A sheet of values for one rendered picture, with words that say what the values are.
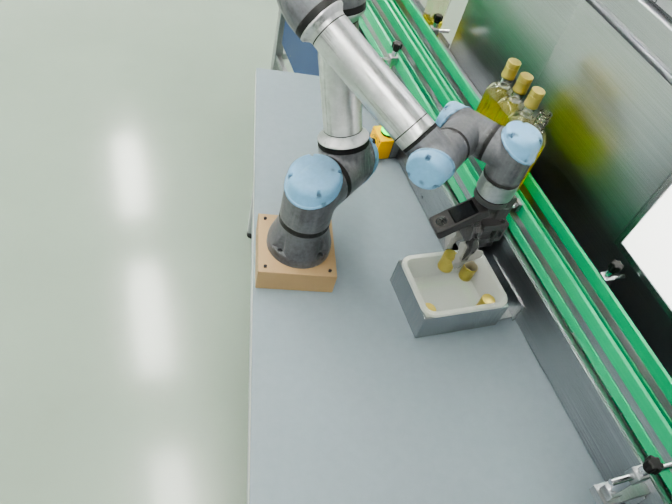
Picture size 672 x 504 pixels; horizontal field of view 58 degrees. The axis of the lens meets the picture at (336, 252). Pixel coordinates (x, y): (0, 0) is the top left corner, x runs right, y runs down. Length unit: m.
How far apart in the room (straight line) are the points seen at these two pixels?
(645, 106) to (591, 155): 0.18
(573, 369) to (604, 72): 0.67
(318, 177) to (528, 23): 0.83
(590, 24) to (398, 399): 0.96
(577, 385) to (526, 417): 0.13
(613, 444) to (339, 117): 0.87
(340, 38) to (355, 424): 0.74
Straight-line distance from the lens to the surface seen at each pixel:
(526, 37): 1.83
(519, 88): 1.57
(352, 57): 1.07
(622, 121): 1.51
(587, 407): 1.42
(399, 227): 1.62
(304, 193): 1.24
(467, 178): 1.52
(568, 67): 1.64
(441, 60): 1.97
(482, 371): 1.43
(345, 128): 1.31
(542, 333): 1.48
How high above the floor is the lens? 1.88
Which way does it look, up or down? 48 degrees down
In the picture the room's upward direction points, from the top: 18 degrees clockwise
